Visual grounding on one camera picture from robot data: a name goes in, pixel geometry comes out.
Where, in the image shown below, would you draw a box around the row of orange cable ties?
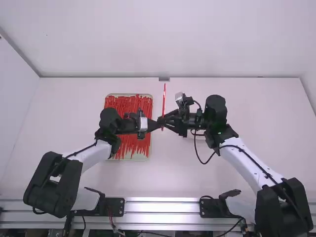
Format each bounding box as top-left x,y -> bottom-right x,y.
103,94 -> 153,160

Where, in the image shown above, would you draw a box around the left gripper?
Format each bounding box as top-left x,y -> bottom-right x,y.
120,107 -> 147,140

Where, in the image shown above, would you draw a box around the orange cable tie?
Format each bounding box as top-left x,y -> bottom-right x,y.
161,83 -> 167,132

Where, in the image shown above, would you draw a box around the silver rails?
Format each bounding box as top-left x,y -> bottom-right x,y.
0,196 -> 260,232

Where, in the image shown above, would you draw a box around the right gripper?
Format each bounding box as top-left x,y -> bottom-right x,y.
158,108 -> 208,138

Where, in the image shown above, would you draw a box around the pale tray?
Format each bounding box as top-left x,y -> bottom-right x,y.
103,93 -> 155,162

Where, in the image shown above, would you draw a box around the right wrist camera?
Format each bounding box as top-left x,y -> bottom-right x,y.
174,91 -> 187,105

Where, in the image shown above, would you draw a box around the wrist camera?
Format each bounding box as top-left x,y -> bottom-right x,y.
174,91 -> 187,105
139,116 -> 149,132

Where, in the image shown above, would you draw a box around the thin red wire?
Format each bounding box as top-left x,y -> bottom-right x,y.
107,208 -> 124,234

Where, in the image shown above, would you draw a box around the black cable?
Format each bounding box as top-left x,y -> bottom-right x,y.
193,130 -> 216,165

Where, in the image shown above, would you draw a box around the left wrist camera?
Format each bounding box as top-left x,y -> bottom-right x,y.
139,116 -> 149,132

